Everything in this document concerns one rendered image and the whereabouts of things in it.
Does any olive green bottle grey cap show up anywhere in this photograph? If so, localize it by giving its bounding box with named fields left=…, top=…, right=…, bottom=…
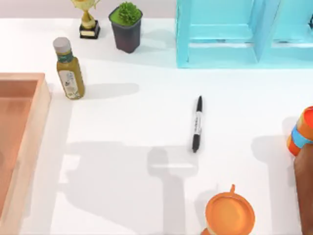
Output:
left=52, top=37, right=86, bottom=101

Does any black and white marker pen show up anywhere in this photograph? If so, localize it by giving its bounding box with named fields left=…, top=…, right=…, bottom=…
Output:
left=191, top=95, right=203, bottom=154

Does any green plant in dark pot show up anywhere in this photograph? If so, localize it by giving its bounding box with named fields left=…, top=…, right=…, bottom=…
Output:
left=108, top=1, right=143, bottom=54

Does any orange cup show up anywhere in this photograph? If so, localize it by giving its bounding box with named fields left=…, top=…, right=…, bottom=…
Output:
left=200, top=184, right=256, bottom=235

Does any shallow salmon-coloured box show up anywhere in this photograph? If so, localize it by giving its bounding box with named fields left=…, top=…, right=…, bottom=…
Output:
left=0, top=72, right=52, bottom=235

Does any gold trophy on black base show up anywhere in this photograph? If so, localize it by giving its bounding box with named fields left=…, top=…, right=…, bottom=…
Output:
left=70, top=0, right=101, bottom=40

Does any light blue rack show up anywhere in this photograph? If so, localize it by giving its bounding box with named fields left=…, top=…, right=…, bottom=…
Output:
left=175, top=0, right=313, bottom=70

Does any orange and blue striped can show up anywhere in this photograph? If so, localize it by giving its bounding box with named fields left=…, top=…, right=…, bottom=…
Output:
left=286, top=106, right=313, bottom=157

